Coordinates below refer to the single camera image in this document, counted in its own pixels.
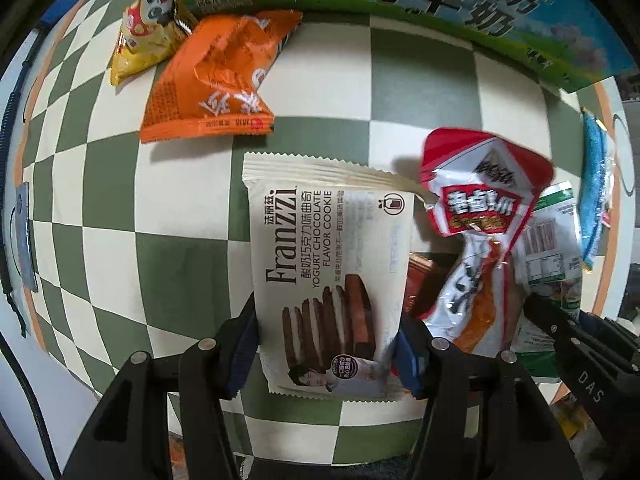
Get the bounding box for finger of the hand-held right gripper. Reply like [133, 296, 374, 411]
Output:
[582, 312, 640, 361]
[522, 292, 583, 361]

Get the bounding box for white chocolate cookie packet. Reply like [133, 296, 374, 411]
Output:
[242, 152, 416, 403]

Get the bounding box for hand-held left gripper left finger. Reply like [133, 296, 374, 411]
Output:
[60, 292, 261, 480]

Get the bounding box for black cable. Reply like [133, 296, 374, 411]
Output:
[0, 332, 58, 480]

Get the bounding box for silver smartphone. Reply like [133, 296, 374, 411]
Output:
[12, 182, 38, 293]

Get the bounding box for dark red snack packet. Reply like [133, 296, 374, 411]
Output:
[406, 252, 453, 318]

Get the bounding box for printed cardboard box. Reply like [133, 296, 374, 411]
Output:
[150, 0, 638, 93]

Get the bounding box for red and white snack packet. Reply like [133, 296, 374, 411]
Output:
[419, 127, 555, 356]

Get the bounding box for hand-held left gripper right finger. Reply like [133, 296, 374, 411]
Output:
[392, 317, 583, 480]

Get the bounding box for blue snack packet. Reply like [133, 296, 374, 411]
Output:
[577, 107, 616, 266]

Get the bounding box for orange snack packet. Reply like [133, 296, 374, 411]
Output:
[139, 10, 304, 144]

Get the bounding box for yellow panda snack packet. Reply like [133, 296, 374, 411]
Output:
[110, 0, 198, 86]

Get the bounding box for green and white snack packet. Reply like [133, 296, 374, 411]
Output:
[510, 182, 583, 383]

